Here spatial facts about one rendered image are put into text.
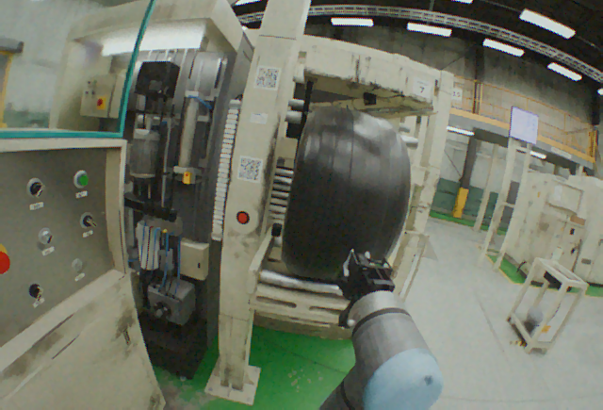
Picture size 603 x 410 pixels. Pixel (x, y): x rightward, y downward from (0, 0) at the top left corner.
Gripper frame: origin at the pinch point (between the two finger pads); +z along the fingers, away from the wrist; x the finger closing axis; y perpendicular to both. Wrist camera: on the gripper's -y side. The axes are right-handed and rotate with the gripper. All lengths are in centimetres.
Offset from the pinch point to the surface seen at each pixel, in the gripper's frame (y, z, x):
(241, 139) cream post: 23.9, 19.1, 36.9
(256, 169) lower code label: 15.7, 19.1, 30.4
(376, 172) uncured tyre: 22.8, 1.1, -0.2
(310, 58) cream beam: 64, 45, 23
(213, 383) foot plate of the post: -106, 21, 41
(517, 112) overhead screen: 178, 234, -315
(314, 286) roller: -15.5, 12.1, 5.5
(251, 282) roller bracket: -16.4, 8.1, 24.5
